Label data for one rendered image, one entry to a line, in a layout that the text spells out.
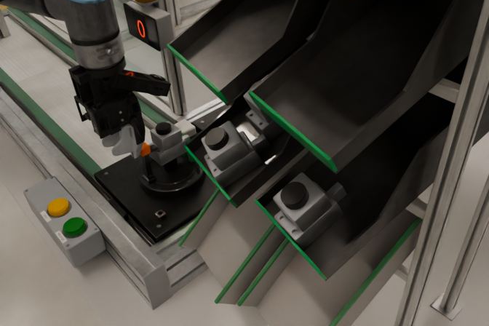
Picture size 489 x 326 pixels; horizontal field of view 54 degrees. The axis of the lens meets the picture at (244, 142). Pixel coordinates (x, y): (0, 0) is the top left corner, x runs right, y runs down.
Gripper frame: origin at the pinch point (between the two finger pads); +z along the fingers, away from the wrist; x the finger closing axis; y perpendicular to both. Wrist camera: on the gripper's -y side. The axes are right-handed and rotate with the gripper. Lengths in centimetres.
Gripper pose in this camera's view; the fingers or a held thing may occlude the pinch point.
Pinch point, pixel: (137, 150)
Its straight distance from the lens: 91.9
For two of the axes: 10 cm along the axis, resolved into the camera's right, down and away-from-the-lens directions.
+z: 0.5, 7.8, 6.3
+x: 6.6, 4.5, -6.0
